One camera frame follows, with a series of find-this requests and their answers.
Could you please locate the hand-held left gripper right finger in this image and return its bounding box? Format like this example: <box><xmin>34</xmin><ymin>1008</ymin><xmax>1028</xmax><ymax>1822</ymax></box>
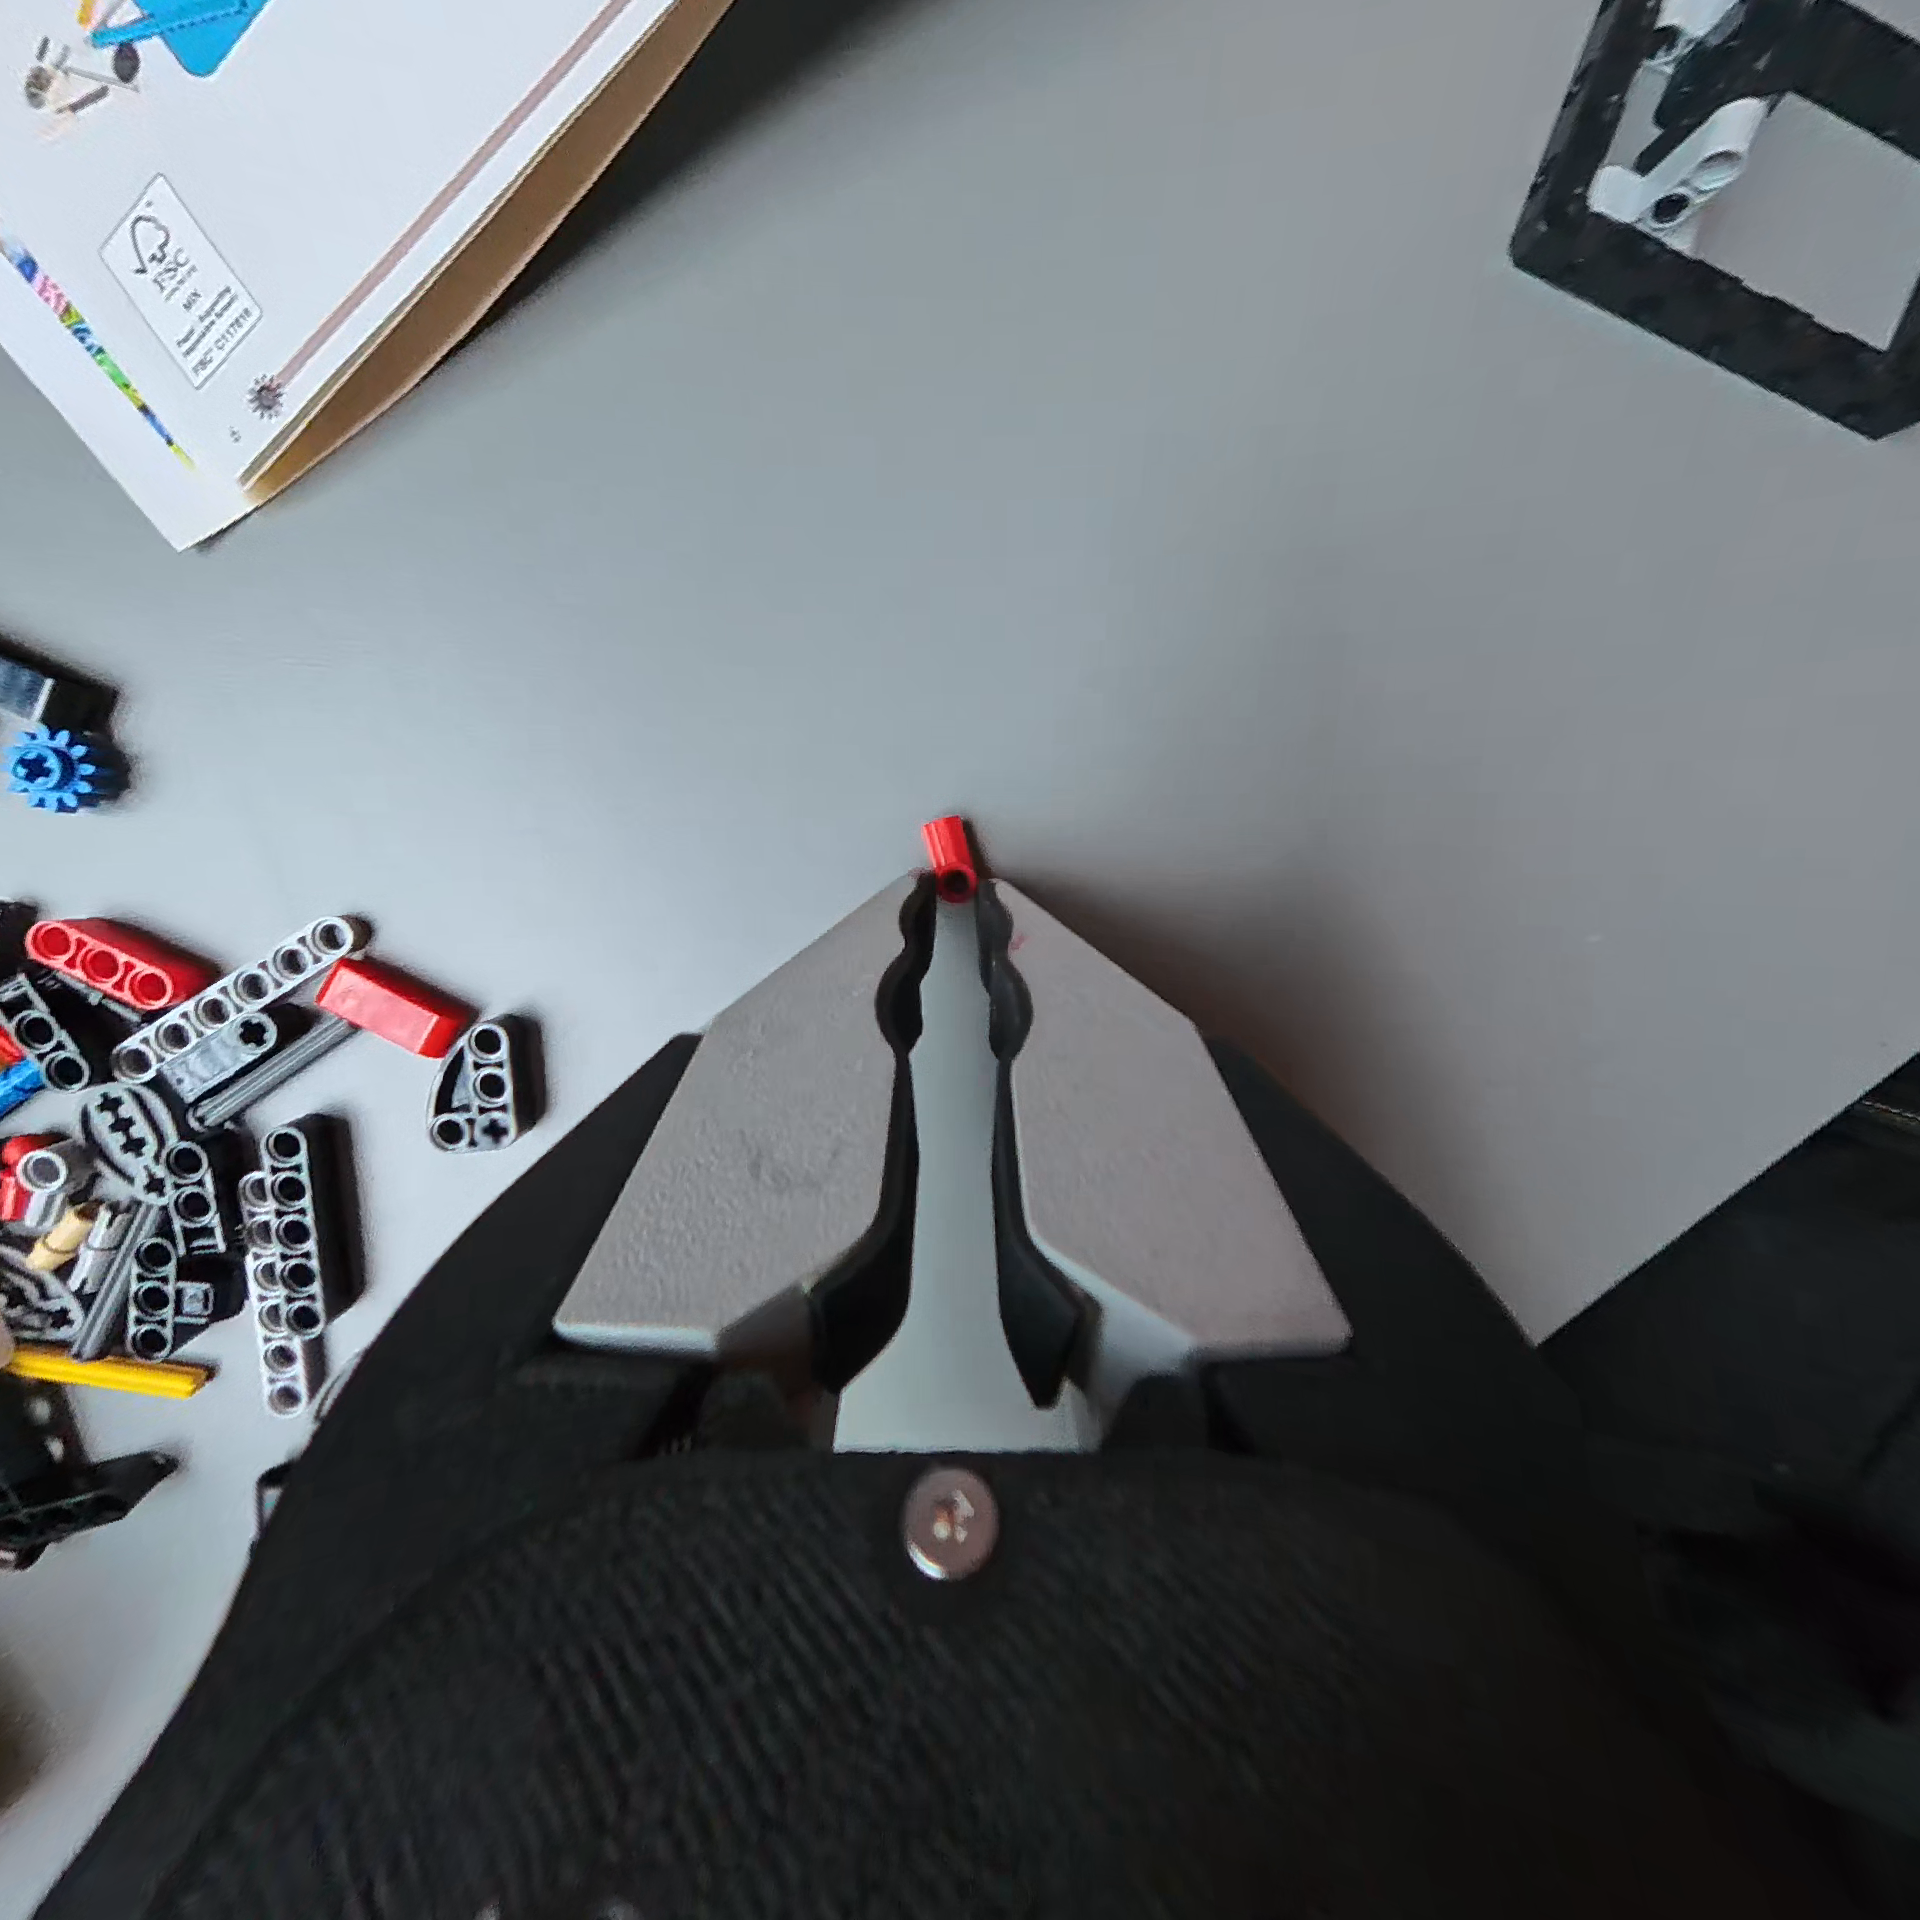
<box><xmin>979</xmin><ymin>881</ymin><xmax>1356</xmax><ymax>1414</ymax></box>

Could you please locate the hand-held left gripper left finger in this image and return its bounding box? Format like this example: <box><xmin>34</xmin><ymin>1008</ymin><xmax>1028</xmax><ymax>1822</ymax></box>
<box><xmin>552</xmin><ymin>874</ymin><xmax>928</xmax><ymax>1402</ymax></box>

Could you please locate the pile of lego pieces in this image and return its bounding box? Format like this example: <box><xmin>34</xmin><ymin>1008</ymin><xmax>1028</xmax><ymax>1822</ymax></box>
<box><xmin>0</xmin><ymin>637</ymin><xmax>544</xmax><ymax>1569</ymax></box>

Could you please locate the black rectangular lego frame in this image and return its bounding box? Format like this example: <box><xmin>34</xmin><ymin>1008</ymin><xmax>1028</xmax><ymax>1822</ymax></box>
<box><xmin>1507</xmin><ymin>0</ymin><xmax>1920</xmax><ymax>444</ymax></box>

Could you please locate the lego instruction booklet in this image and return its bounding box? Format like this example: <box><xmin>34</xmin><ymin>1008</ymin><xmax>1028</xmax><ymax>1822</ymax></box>
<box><xmin>0</xmin><ymin>0</ymin><xmax>736</xmax><ymax>553</ymax></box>

